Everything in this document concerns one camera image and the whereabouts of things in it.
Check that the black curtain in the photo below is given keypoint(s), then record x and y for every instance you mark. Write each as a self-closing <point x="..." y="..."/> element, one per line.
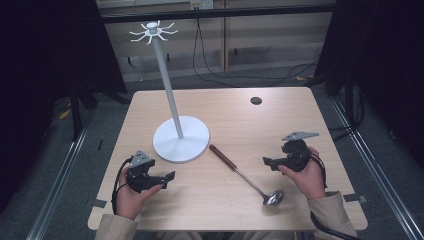
<point x="50" y="83"/>
<point x="380" y="66"/>

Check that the metal floor rail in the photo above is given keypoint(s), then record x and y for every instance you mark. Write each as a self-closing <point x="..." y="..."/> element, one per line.
<point x="376" y="166"/>
<point x="56" y="186"/>

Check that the black metal stand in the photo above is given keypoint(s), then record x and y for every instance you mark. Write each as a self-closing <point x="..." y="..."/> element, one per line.
<point x="76" y="113"/>

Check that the wall power socket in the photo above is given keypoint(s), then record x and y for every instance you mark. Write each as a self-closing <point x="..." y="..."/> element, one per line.
<point x="201" y="4"/>

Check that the white hook stand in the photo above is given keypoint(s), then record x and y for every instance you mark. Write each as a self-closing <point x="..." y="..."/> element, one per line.
<point x="173" y="110"/>

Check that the person's left hand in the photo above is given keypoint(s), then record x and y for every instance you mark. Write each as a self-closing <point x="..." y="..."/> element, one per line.
<point x="131" y="200"/>

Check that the grey tape strip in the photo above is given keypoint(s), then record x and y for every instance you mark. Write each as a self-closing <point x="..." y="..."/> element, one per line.
<point x="355" y="198"/>
<point x="98" y="203"/>

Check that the person's right hand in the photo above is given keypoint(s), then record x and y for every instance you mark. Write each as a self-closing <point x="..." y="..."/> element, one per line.
<point x="308" y="178"/>

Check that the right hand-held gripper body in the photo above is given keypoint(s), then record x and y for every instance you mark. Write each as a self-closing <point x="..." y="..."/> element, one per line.
<point x="295" y="155"/>

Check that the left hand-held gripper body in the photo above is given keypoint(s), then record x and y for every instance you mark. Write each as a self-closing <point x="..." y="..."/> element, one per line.
<point x="141" y="173"/>

